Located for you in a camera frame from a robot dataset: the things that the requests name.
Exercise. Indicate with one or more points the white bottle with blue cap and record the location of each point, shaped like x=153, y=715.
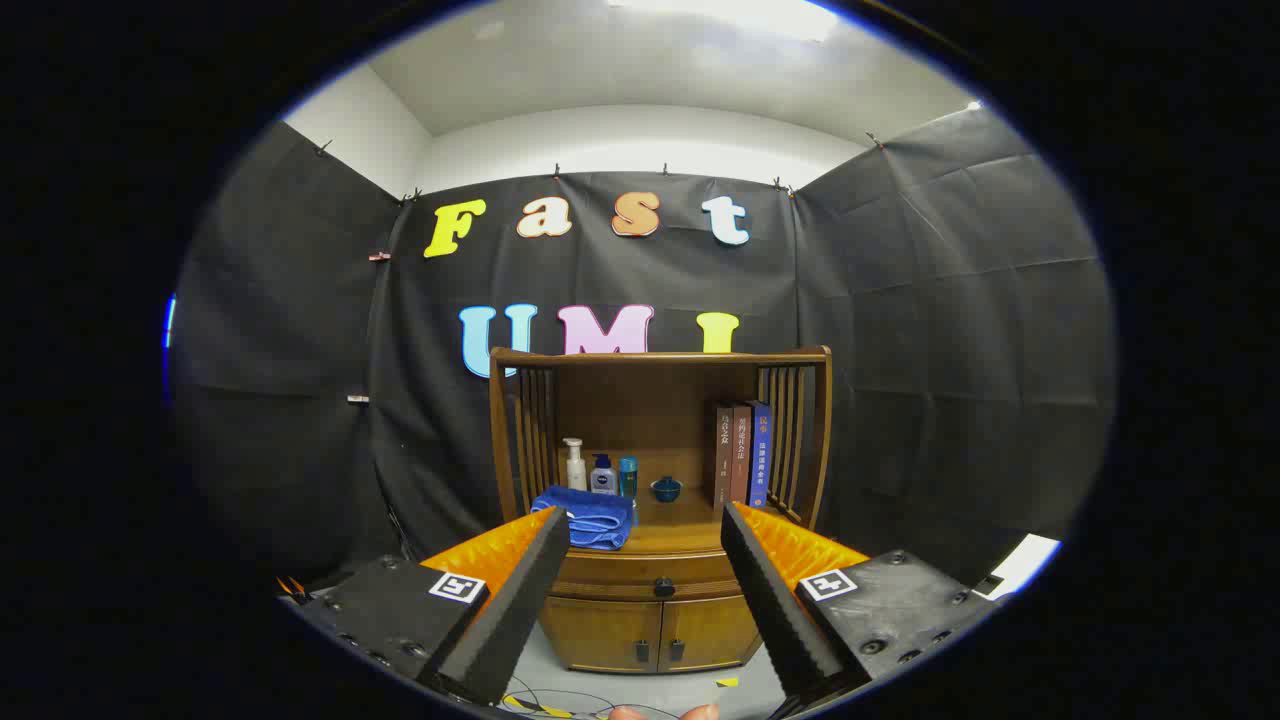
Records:
x=603, y=480

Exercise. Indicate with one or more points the dark brown book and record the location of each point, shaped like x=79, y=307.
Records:
x=724, y=460

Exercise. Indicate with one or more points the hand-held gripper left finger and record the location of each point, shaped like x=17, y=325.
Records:
x=515, y=610

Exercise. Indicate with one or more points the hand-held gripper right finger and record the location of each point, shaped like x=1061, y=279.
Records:
x=775, y=610

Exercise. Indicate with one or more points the wooden cabinet door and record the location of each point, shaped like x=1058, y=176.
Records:
x=710, y=630
x=600, y=630

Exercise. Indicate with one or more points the wooden cabinet with slatted shelf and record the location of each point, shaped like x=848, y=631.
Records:
x=640, y=410

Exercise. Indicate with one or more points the reddish brown book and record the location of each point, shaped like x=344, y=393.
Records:
x=741, y=460

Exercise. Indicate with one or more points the clear bottle with teal cap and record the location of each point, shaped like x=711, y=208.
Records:
x=628, y=478

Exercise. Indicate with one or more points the wooden countertop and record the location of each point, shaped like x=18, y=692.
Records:
x=680, y=525

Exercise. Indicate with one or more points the yellow and black floor tape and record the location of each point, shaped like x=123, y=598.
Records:
x=530, y=706

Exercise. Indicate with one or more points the white pump bottle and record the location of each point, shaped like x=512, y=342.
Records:
x=576, y=472

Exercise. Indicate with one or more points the blue book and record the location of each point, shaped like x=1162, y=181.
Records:
x=760, y=460

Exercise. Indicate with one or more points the black drawer knob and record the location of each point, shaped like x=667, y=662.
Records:
x=663, y=587

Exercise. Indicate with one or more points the dark blue lidded teacup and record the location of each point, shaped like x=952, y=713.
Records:
x=666, y=490

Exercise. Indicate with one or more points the white panel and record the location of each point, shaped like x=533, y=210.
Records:
x=1025, y=562

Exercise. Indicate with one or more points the folded blue towel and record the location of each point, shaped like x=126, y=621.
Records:
x=590, y=515

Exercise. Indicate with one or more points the wooden drawer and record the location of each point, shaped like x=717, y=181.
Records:
x=620, y=575

